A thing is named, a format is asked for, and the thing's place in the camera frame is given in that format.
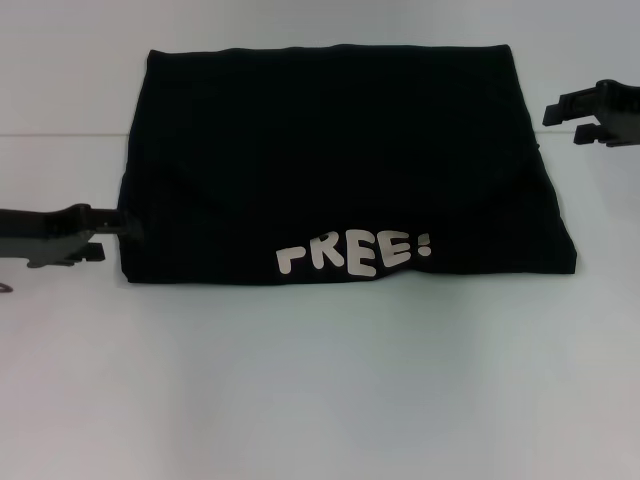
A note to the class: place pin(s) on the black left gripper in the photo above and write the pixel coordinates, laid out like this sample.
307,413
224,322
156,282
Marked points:
40,235

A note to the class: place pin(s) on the black t-shirt with white print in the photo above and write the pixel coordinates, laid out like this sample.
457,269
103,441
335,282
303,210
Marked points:
330,160

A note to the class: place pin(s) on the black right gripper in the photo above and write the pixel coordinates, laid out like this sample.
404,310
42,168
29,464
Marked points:
622,112

